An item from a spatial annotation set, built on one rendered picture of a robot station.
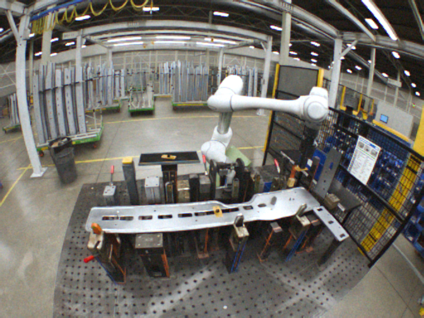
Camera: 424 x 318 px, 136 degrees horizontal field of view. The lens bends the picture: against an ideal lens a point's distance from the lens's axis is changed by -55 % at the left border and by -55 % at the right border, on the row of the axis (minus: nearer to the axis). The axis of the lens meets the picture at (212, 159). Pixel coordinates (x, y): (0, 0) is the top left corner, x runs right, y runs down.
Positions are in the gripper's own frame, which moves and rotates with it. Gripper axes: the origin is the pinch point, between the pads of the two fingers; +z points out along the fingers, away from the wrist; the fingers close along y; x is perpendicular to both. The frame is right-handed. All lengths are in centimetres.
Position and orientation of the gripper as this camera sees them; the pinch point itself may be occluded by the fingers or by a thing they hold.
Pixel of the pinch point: (303, 162)
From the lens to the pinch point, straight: 106.0
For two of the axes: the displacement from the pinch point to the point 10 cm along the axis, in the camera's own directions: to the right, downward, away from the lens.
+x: 9.7, -0.5, 2.4
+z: -0.6, 8.8, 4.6
